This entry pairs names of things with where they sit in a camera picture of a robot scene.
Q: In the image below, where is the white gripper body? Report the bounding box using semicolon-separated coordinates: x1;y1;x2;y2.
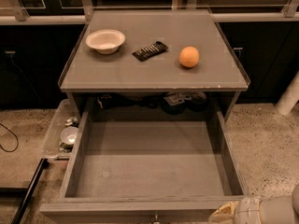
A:
234;197;262;224

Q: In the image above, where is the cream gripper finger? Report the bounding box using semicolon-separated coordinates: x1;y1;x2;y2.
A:
208;202;238;224

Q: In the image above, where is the grey top drawer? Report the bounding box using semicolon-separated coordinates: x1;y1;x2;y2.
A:
40;99;249;224

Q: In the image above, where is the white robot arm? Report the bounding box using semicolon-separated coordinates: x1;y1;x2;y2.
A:
208;73;299;224

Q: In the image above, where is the grey drawer cabinet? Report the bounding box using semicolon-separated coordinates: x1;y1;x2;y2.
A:
59;10;249;116

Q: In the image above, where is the dark clutter inside cabinet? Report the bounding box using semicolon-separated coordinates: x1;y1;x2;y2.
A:
97;91;208;115

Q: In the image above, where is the orange fruit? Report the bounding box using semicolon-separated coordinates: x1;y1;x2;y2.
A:
179;47;199;68

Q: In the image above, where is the small white bowl in bin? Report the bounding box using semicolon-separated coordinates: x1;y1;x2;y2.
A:
61;126;78;145

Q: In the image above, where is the black snack bar packet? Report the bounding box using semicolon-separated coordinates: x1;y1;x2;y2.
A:
132;41;168;62

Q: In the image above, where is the clear plastic storage bin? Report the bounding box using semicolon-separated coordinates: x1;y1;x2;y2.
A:
41;99;79;160

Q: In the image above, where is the white paper bowl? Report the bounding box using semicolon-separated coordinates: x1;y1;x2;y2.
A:
85;29;125;54

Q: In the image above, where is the black floor rail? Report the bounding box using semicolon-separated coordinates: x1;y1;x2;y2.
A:
11;159;49;224

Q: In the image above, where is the metal railing frame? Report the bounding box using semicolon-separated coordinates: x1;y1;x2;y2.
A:
0;0;299;25

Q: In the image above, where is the black cable on floor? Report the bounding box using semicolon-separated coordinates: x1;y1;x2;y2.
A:
0;123;20;153

